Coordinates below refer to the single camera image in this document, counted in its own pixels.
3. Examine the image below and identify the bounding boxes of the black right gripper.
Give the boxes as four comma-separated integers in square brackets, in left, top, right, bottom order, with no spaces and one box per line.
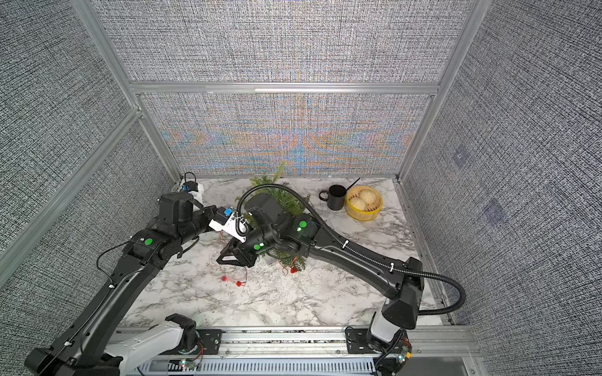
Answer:
[216,226,287,271]

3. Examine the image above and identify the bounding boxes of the red string lights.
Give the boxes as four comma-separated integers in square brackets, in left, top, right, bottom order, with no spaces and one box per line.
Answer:
[217,245,307,288]

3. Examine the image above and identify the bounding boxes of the small green christmas tree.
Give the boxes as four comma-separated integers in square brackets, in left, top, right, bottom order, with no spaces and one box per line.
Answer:
[249,162,307,274]

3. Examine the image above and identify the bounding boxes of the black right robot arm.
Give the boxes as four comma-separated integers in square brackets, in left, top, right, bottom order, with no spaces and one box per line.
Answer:
[210,194,424,343]

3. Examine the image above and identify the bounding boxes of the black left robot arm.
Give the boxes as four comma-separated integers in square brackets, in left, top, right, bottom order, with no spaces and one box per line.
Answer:
[24,192,218,375]

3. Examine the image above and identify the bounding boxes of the black metal mug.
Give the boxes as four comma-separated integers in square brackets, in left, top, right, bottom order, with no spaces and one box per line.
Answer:
[318,184,347,211]

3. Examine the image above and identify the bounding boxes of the left white steamed bun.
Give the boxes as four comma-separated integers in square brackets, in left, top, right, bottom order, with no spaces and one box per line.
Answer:
[350,197,368,212]

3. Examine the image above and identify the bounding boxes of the white steamed bun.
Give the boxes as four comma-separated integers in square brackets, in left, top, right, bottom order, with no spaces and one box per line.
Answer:
[350,197,368,212]
[359,189,378,205]

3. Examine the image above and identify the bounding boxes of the yellow bamboo steamer basket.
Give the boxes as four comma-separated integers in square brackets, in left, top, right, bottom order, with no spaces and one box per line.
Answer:
[344,186,383,222]

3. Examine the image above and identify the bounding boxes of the black stirring stick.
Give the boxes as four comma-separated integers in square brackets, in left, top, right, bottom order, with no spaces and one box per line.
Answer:
[346,178,361,191]

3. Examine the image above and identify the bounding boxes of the right white steamed bun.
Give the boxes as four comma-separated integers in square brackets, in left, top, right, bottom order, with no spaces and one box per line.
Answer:
[359,189,378,205]

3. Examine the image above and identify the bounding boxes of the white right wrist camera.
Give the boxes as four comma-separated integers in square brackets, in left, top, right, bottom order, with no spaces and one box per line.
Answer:
[209,207,249,243]

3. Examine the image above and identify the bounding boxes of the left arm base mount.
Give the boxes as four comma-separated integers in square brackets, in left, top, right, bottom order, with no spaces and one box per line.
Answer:
[165,313,224,356]

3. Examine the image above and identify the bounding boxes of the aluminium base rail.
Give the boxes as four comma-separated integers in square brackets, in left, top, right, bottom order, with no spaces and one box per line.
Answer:
[109,325,487,375]

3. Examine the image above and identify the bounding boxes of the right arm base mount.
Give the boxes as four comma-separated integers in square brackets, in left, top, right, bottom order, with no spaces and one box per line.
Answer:
[344,326,412,375]

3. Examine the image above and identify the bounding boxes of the black corrugated cable conduit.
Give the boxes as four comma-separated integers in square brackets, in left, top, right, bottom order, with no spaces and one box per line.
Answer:
[234,182,467,316]

